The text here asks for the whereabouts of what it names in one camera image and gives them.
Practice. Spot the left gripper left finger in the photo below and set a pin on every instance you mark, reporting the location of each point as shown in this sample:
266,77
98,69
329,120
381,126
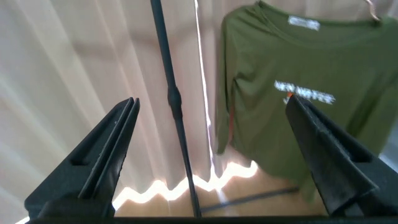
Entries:
93,161

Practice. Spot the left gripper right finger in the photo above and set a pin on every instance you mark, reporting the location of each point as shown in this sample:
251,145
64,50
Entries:
335,161

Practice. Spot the green long-sleeved shirt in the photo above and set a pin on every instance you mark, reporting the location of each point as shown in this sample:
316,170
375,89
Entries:
264,62

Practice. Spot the pink clothes hanger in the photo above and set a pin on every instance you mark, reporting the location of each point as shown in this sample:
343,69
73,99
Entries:
372,11

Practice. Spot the black clothes rack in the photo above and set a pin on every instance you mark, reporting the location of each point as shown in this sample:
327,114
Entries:
174,96

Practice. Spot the beige curtain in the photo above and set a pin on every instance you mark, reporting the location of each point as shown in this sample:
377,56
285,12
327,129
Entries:
62,77

